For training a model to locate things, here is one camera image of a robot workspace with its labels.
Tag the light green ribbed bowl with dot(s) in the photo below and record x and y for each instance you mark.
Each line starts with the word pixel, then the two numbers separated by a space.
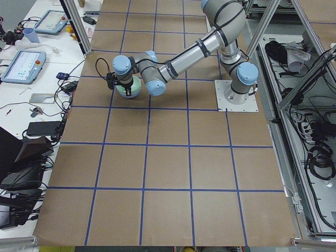
pixel 135 87

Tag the aluminium frame post left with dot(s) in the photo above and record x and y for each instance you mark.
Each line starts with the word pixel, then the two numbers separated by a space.
pixel 71 12

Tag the white power strip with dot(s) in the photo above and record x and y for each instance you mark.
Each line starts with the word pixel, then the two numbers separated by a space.
pixel 302 122

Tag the teach pendant tablet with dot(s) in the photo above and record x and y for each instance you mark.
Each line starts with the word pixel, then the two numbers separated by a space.
pixel 25 67
pixel 51 23

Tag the lavender plastic cup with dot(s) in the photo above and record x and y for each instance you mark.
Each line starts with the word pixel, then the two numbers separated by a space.
pixel 31 35

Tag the lower teach pendant tablet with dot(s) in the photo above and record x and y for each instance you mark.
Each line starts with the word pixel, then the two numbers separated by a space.
pixel 25 67

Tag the black smartphone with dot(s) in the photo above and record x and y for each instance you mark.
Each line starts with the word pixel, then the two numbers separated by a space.
pixel 42 128

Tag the brown paper table mat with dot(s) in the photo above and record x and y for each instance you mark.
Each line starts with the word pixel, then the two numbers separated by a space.
pixel 161 171

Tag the black electronics box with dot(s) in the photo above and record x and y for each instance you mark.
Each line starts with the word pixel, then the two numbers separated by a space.
pixel 26 179

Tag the aluminium frame post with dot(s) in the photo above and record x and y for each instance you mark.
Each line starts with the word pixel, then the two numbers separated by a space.
pixel 71 12
pixel 265 20

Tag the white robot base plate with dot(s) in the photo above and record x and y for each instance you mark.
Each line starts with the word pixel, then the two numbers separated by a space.
pixel 248 103

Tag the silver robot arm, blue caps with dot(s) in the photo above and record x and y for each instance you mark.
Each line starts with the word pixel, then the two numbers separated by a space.
pixel 227 20

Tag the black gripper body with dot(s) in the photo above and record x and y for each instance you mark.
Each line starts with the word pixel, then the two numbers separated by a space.
pixel 127 85

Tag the aluminium frame post right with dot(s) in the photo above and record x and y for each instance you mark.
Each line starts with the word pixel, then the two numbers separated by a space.
pixel 265 20

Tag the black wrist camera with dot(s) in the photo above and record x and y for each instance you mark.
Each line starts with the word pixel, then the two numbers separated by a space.
pixel 111 80

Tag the black power adapter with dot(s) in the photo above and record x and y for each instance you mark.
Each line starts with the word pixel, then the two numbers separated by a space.
pixel 69 87

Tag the upper teach pendant tablet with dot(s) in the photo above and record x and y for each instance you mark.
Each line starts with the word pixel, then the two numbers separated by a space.
pixel 51 23

